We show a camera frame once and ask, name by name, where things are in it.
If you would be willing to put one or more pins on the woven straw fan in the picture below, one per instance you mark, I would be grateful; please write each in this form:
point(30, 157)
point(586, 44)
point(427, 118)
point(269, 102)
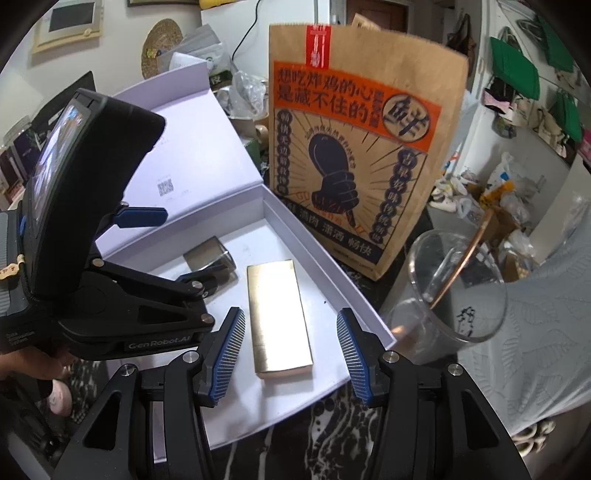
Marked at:
point(159, 44)

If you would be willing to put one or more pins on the copper stirring spoon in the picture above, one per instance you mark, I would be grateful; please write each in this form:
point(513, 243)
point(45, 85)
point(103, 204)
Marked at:
point(466, 258)

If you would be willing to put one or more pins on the brown door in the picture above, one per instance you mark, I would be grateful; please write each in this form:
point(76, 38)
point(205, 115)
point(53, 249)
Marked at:
point(376, 14)

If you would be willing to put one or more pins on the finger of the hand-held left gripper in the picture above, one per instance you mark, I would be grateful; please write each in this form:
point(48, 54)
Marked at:
point(143, 217)
point(198, 285)

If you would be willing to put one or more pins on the printed brown paper bag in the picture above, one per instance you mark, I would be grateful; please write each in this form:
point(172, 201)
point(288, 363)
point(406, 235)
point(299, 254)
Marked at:
point(360, 138)

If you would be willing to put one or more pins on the person's left hand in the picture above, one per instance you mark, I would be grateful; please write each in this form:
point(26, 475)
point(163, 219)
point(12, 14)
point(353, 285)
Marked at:
point(27, 367)

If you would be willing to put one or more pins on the pile of plastic bags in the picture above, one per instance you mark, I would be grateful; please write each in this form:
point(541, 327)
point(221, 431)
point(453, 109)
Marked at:
point(498, 189)

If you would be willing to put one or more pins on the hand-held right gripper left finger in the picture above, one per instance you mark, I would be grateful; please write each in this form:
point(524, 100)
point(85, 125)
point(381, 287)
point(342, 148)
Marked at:
point(226, 355)

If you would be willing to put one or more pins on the black printed brochure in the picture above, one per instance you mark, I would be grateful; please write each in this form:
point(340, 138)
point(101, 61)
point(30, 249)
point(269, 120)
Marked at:
point(18, 157)

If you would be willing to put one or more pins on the green tote bag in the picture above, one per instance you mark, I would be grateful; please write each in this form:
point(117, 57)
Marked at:
point(515, 69)
point(568, 115)

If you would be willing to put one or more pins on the gold rectangular case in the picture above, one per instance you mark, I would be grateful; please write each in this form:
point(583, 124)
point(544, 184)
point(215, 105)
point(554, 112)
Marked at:
point(277, 318)

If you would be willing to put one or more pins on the beige slippers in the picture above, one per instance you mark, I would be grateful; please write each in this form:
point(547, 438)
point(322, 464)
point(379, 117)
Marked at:
point(535, 438)

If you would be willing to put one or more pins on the grey plastic mailer bag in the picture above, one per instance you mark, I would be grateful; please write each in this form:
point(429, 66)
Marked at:
point(203, 44)

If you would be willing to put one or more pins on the white fridge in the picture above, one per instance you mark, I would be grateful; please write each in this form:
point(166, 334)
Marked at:
point(295, 14)

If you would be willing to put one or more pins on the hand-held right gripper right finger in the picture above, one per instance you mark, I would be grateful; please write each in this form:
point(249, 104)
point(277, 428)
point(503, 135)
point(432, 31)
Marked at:
point(353, 355)

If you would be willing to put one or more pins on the lavender gift box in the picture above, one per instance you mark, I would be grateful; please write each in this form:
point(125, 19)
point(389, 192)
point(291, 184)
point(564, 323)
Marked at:
point(194, 138)

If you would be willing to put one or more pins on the dark hanging bag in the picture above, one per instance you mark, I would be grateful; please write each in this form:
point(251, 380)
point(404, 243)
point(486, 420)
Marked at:
point(461, 39)

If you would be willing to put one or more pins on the beige wall control panel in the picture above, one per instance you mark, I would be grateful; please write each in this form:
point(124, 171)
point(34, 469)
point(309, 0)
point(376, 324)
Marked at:
point(69, 23)

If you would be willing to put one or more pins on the grey translucent hair clip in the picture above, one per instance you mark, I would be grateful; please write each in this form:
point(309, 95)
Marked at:
point(207, 254)

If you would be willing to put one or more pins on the clear glass cup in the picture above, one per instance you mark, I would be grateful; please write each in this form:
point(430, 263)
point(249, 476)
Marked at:
point(443, 323)

